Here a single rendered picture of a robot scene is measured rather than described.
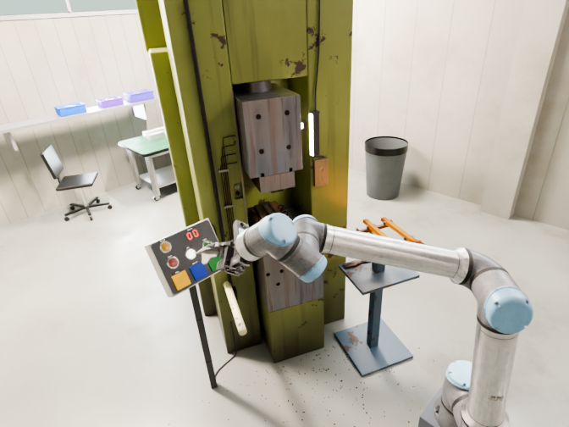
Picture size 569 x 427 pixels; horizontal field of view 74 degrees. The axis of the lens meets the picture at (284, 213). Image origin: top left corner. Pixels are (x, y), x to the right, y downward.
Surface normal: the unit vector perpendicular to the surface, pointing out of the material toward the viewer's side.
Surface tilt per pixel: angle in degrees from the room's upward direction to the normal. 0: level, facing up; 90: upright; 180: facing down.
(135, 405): 0
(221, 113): 90
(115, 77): 90
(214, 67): 90
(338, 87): 90
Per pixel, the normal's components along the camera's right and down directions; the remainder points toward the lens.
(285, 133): 0.32, 0.43
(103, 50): 0.70, 0.31
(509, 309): -0.08, 0.36
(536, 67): -0.72, 0.36
